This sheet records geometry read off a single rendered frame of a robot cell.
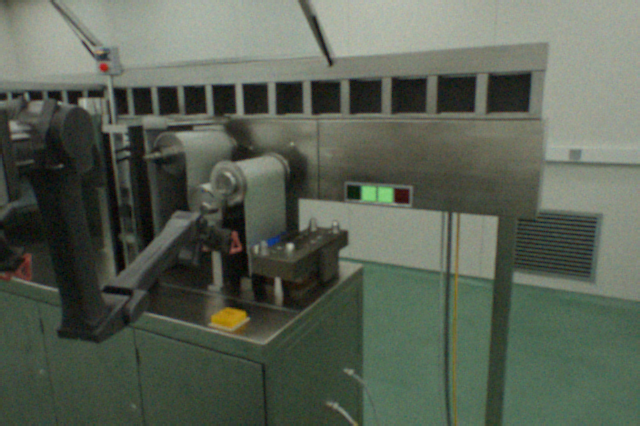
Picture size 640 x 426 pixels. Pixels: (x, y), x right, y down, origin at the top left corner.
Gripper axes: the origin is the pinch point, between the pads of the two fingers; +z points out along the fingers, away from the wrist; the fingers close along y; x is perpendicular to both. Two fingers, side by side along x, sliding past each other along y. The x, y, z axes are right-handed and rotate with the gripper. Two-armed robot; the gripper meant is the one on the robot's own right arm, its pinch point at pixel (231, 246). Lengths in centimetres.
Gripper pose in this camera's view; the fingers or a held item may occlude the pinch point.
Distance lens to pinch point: 150.6
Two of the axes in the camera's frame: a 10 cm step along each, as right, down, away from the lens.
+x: 2.1, -9.4, 2.7
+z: 4.1, 3.4, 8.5
